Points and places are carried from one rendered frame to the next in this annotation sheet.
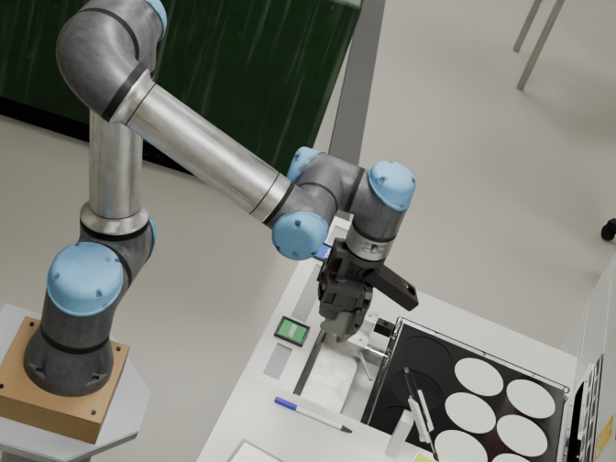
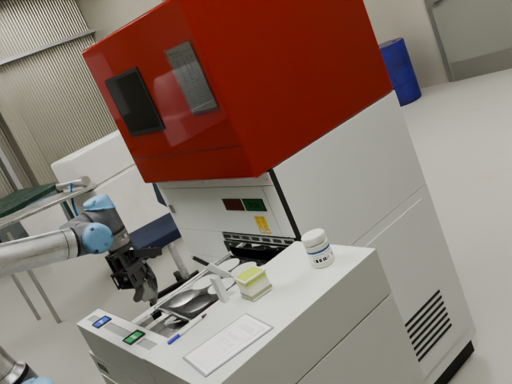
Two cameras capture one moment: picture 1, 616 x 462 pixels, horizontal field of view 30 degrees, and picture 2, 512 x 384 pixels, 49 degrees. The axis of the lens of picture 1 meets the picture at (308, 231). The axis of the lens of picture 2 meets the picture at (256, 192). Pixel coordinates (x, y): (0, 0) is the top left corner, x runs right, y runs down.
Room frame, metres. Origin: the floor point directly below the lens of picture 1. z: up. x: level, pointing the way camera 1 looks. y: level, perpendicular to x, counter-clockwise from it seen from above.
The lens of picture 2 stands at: (0.03, 0.51, 1.67)
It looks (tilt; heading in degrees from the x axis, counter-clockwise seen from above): 16 degrees down; 323
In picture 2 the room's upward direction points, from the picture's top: 23 degrees counter-clockwise
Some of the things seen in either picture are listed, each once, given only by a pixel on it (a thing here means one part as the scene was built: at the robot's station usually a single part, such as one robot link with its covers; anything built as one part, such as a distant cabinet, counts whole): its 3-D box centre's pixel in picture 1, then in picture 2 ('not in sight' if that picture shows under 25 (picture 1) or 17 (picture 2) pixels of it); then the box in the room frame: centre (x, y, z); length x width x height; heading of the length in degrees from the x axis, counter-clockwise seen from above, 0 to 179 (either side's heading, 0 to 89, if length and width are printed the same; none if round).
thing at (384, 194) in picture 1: (382, 199); (102, 216); (1.51, -0.09, 1.35); 0.09 x 0.08 x 0.11; 88
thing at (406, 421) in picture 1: (414, 428); (220, 278); (1.39, -0.27, 1.03); 0.06 x 0.04 x 0.13; 86
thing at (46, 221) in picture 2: not in sight; (48, 228); (7.19, -1.71, 0.33); 0.56 x 0.54 x 0.66; 3
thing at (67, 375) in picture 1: (71, 344); not in sight; (1.40, 0.31, 0.93); 0.15 x 0.15 x 0.10
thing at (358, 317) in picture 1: (356, 312); (147, 277); (1.50, -0.12, 1.13); 0.05 x 0.02 x 0.09; 16
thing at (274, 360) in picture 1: (300, 319); (127, 347); (1.72, -0.04, 0.89); 0.55 x 0.09 x 0.14; 176
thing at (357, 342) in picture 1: (346, 339); (152, 328); (1.70, -0.14, 0.89); 0.08 x 0.03 x 0.03; 86
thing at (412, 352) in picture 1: (469, 413); (221, 286); (1.62, -0.40, 0.90); 0.34 x 0.34 x 0.01; 86
